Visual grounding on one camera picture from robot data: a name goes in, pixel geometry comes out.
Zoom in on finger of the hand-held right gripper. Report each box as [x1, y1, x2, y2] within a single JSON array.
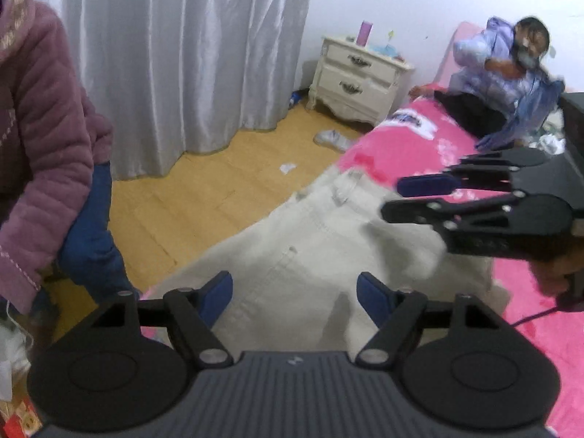
[[380, 191, 530, 234], [396, 147, 549, 198]]

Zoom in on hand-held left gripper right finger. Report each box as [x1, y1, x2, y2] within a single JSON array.
[[356, 271, 500, 369]]

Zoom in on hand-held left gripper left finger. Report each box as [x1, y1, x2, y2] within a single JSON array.
[[89, 270, 234, 369]]

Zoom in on beige pants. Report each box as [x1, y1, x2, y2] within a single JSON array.
[[153, 166, 512, 361]]

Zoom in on white folded clothes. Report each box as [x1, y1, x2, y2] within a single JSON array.
[[529, 109, 566, 156]]

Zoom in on person's right hand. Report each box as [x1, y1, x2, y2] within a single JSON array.
[[530, 254, 576, 301]]

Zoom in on pink floral blanket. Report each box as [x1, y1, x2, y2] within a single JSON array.
[[139, 96, 584, 438]]

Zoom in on white sock on floor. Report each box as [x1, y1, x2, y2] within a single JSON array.
[[314, 128, 354, 153]]

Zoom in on blue jeans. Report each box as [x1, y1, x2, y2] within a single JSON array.
[[474, 77, 566, 151]]

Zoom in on cream nightstand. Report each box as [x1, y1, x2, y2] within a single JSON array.
[[306, 34, 416, 126]]

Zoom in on white cloth bag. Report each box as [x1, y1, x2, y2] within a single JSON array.
[[0, 315, 32, 402]]

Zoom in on red gift box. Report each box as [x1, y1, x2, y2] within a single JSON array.
[[0, 392, 44, 438]]

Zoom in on grey curtain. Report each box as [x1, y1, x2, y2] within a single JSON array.
[[23, 0, 318, 181]]

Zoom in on black cable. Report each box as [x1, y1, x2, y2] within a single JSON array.
[[506, 305, 564, 329]]

